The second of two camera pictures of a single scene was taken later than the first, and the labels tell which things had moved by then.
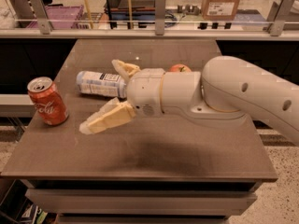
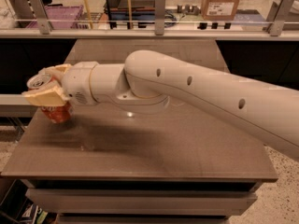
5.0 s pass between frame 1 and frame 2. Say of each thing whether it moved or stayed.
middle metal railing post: stayed
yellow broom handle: stayed
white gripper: moved
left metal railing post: stayed
